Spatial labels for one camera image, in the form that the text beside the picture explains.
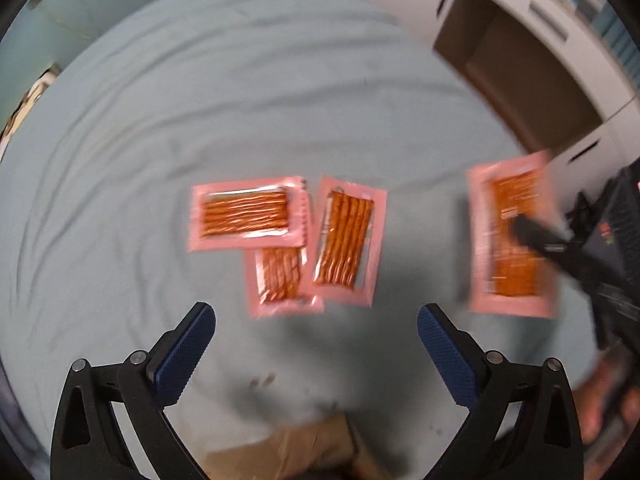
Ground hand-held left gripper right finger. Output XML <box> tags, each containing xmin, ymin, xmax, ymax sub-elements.
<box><xmin>417</xmin><ymin>303</ymin><xmax>585</xmax><ymax>480</ymax></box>

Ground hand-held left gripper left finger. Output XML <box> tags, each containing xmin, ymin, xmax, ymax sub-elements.
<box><xmin>50</xmin><ymin>302</ymin><xmax>217</xmax><ymax>480</ymax></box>

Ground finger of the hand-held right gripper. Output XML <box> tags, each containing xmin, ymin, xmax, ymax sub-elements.
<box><xmin>514</xmin><ymin>214</ymin><xmax>601</xmax><ymax>291</ymax></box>

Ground pink spicy stick packet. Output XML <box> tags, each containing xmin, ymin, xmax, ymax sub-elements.
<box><xmin>298</xmin><ymin>176</ymin><xmax>389</xmax><ymax>307</ymax></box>
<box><xmin>187</xmin><ymin>176</ymin><xmax>309</xmax><ymax>253</ymax></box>
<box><xmin>245</xmin><ymin>246</ymin><xmax>325</xmax><ymax>319</ymax></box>
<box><xmin>465</xmin><ymin>149</ymin><xmax>560</xmax><ymax>319</ymax></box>

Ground cardboard box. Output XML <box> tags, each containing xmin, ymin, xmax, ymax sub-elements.
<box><xmin>205</xmin><ymin>412</ymin><xmax>393</xmax><ymax>480</ymax></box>

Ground person's right hand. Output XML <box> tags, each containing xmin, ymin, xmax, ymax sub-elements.
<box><xmin>572</xmin><ymin>347</ymin><xmax>640</xmax><ymax>448</ymax></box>

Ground white drawer cabinet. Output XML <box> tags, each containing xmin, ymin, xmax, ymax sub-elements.
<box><xmin>310</xmin><ymin>0</ymin><xmax>640</xmax><ymax>201</ymax></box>

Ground clutter beside bed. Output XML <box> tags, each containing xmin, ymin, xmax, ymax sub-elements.
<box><xmin>0</xmin><ymin>62</ymin><xmax>63</xmax><ymax>147</ymax></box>

